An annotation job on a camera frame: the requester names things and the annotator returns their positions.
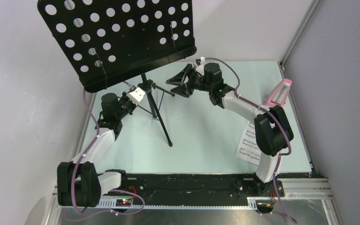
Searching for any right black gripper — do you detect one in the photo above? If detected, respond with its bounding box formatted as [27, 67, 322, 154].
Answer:
[165, 64, 211, 98]

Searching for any black perforated music stand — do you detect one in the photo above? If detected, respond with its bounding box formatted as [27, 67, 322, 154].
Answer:
[37, 0, 197, 147]

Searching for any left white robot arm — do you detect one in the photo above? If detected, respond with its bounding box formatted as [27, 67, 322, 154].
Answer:
[57, 92, 137, 208]

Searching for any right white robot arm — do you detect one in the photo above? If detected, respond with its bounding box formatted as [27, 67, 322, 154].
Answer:
[166, 63, 294, 196]

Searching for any white sheet music page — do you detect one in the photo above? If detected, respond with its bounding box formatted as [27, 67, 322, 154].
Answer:
[235, 120, 262, 165]

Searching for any pink metronome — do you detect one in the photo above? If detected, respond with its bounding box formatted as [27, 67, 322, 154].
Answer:
[264, 79, 292, 107]

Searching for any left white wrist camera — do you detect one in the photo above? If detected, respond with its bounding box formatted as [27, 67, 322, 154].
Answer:
[126, 87, 146, 105]

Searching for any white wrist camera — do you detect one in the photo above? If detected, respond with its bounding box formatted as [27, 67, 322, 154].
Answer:
[126, 87, 146, 105]
[195, 57, 205, 76]

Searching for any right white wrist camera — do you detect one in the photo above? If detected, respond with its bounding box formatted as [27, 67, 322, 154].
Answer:
[195, 57, 205, 76]

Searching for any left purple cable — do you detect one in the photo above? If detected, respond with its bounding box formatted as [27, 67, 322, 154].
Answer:
[70, 88, 100, 215]

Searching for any purple cable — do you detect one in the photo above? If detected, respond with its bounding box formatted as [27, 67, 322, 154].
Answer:
[200, 57, 293, 215]
[70, 88, 100, 215]

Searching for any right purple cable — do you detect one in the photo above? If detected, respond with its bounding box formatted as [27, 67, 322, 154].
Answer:
[200, 57, 293, 215]

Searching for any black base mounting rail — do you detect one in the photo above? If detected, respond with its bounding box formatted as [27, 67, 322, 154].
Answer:
[119, 173, 285, 207]

